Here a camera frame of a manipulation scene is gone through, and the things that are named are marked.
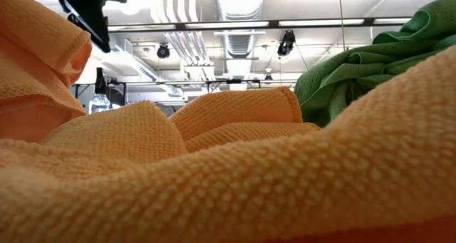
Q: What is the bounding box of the black ceiling spotlight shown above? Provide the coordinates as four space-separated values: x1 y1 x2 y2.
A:
276 29 297 58
156 43 171 60

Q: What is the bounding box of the black overhead light bar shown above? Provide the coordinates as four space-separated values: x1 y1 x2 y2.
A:
108 17 414 33

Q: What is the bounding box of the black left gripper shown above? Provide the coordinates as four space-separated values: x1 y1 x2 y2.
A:
58 0 129 53

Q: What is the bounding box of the silver ventilation duct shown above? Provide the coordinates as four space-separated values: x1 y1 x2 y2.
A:
214 0 266 91

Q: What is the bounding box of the clear plastic spray bottle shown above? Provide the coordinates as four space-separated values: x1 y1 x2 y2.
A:
90 67 112 115

